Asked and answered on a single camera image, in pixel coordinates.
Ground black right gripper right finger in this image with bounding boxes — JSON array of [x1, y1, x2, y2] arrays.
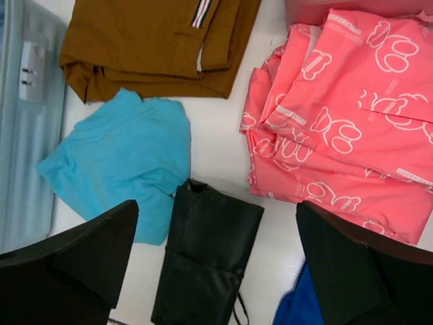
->
[[296, 201, 432, 324]]

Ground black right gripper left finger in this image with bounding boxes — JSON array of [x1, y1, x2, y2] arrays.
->
[[1, 200, 139, 324]]

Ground blue cloth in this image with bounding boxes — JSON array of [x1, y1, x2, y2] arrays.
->
[[273, 263, 324, 325]]

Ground turquoise cloth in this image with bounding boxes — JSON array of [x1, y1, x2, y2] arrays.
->
[[37, 89, 191, 246]]

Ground black pouch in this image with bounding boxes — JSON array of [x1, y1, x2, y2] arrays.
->
[[151, 179, 265, 324]]

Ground pink printed garment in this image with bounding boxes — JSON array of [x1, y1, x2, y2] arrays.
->
[[240, 8, 432, 245]]

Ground brown pants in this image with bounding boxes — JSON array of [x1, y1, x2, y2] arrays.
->
[[60, 0, 260, 103]]

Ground light blue suitcase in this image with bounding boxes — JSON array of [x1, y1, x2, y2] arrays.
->
[[1, 1, 66, 253]]

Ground pink vanity case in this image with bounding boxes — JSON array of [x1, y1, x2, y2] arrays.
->
[[284, 0, 432, 26]]

